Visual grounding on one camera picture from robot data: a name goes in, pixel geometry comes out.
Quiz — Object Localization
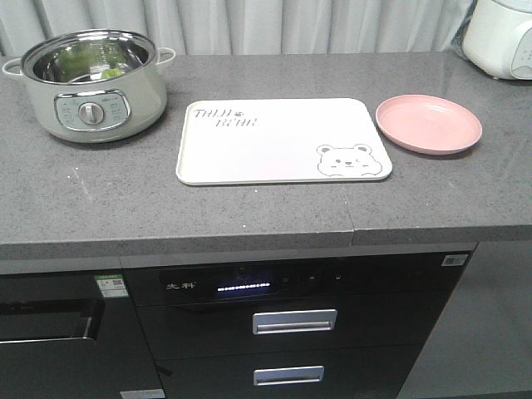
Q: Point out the green lettuce leaf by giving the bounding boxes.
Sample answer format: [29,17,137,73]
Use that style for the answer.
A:
[101,68,121,80]

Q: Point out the black drawer sterilizer cabinet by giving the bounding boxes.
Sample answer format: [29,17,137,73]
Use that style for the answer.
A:
[125,250,471,398]

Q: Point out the grey cabinet door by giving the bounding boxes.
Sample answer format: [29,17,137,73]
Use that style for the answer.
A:
[399,241,531,398]

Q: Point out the black built-in dishwasher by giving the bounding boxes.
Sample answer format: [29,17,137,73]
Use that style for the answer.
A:
[1,270,165,398]

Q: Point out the pale green electric pot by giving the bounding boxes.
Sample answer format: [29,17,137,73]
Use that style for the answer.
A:
[2,29,176,143]

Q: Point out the pink round plate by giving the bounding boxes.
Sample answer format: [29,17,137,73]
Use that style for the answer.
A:
[376,94,483,155]

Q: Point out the white pleated curtain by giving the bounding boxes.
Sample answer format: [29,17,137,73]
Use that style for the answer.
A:
[1,1,474,57]

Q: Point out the cream bear serving tray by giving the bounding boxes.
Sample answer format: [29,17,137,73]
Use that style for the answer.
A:
[175,98,392,185]

